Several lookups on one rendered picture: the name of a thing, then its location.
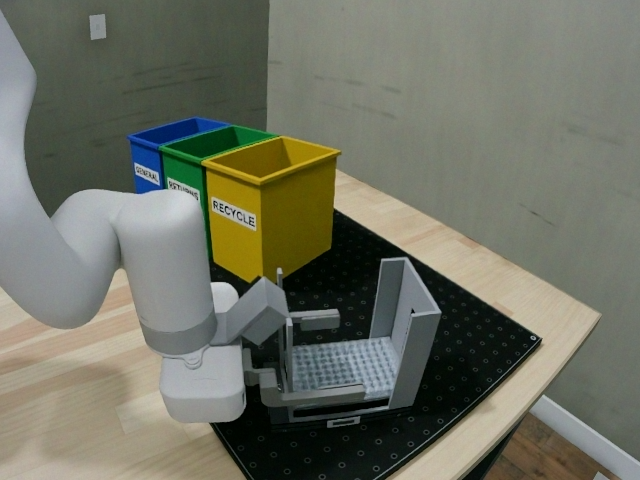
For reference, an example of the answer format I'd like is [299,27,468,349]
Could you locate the yellow recycle bin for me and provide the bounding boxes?
[201,136,341,283]

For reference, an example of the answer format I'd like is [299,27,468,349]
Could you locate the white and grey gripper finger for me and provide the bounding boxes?
[242,348,366,407]
[241,309,340,344]

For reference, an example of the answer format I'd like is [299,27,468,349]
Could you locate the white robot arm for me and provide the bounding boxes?
[0,0,289,355]

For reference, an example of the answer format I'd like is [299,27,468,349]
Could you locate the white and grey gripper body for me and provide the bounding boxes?
[145,283,246,423]

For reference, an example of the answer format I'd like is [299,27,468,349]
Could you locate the blue bin labelled general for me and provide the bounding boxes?
[127,117,232,194]

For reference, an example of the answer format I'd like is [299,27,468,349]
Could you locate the green bin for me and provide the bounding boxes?
[158,125,280,259]

